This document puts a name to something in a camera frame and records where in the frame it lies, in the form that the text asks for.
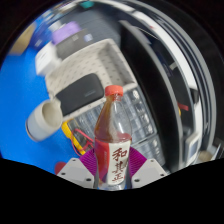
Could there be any purple plastic bag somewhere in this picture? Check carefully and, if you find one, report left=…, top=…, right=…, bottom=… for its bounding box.
left=51, top=21, right=81, bottom=44

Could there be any grey ceramic cup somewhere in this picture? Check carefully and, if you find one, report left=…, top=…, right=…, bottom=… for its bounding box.
left=25, top=99, right=64, bottom=143

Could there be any black zip case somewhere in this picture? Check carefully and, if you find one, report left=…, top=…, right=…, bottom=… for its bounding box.
left=55, top=73, right=105, bottom=117

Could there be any yellow multimeter with red leads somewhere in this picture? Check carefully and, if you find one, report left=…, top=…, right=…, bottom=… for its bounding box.
left=60, top=119, right=96, bottom=156

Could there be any flat round red coaster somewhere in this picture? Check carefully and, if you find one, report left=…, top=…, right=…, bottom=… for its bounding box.
left=54, top=161, right=68, bottom=175

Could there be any dark grey flat box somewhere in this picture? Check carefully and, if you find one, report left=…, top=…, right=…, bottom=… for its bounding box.
left=54, top=31, right=94, bottom=61

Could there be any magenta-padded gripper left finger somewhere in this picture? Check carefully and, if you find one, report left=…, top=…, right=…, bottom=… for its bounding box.
left=56, top=147, right=98, bottom=189

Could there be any red-capped clear drink bottle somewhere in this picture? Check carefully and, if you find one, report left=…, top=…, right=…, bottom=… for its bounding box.
left=93, top=84, right=133, bottom=191

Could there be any white carton box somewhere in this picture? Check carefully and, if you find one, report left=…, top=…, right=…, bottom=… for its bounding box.
left=34, top=41, right=63, bottom=76

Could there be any teal screen monitor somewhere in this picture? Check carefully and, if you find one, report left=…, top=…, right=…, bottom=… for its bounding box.
left=79, top=0, right=96, bottom=9

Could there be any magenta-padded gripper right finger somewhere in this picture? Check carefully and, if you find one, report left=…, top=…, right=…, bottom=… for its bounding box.
left=128, top=147, right=168, bottom=190

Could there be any dark workbench shelf unit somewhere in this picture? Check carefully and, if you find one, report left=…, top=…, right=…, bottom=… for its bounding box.
left=118, top=0, right=224, bottom=174

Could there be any white dotted storage tray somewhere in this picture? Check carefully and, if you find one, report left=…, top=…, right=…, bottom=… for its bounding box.
left=44, top=38, right=138, bottom=111

